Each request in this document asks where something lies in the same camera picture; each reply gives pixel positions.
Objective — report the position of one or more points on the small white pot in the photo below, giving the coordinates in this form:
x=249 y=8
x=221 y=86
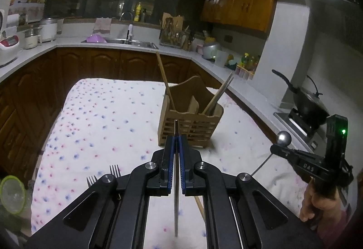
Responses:
x=32 y=37

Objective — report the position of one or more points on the black wok with handle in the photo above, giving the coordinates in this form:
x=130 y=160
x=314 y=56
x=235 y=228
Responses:
x=309 y=106

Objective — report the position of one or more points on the dish rack with utensils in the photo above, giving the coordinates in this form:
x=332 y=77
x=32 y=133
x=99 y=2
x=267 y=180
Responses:
x=172 y=33

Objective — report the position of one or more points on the wooden chopstick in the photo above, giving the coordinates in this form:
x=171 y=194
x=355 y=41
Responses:
x=200 y=207

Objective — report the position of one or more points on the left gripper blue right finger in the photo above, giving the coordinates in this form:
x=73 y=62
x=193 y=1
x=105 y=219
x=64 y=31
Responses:
x=186 y=166

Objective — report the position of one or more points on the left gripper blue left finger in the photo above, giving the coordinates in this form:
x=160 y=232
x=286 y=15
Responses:
x=167 y=165

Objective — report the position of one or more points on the steel fork left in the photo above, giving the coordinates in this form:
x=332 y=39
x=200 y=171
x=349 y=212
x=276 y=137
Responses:
x=91 y=180

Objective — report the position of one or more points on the white floral tablecloth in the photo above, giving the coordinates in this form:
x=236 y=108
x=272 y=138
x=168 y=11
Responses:
x=105 y=122

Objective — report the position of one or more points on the wooden utensil holder box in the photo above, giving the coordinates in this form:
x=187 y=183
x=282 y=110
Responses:
x=186 y=102

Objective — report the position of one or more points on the steel spoon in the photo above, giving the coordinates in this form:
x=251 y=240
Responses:
x=283 y=139

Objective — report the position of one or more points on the steel chopsticks in holder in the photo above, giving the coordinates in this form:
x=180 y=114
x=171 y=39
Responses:
x=211 y=105

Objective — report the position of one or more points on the gas stove top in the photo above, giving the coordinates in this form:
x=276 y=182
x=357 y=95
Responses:
x=312 y=138

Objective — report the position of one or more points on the green rimmed strainer bowl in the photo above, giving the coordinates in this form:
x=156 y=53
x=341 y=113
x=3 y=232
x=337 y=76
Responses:
x=13 y=194

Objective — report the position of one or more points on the steel chopstick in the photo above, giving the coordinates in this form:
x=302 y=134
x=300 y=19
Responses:
x=176 y=178

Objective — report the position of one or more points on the steel fork right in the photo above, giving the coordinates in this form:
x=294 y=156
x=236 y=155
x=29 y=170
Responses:
x=114 y=170

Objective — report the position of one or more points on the kitchen sink faucet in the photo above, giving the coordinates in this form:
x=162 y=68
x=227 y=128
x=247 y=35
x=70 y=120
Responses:
x=126 y=16

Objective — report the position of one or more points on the yellow bottle on windowsill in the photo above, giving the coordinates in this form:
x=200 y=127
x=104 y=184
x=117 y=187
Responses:
x=138 y=10

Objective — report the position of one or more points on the white round rice cooker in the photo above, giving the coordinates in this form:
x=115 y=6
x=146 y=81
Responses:
x=48 y=29

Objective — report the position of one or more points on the steel fork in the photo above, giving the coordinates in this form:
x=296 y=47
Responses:
x=91 y=180
x=114 y=170

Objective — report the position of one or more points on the purple plastic basin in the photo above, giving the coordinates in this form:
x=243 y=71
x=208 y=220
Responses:
x=95 y=38

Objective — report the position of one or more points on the person's right hand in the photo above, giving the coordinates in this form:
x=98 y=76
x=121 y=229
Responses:
x=329 y=206

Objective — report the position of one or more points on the white red rice cooker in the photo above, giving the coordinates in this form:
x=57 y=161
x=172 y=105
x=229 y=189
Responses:
x=9 y=44

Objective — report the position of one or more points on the wooden chopsticks in holder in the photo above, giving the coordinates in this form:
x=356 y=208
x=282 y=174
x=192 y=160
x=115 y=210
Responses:
x=164 y=78

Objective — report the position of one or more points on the green yellow oil bottle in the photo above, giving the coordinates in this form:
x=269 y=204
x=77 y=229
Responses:
x=244 y=59

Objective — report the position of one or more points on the translucent plastic jug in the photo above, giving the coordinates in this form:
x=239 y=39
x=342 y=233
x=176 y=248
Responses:
x=221 y=58

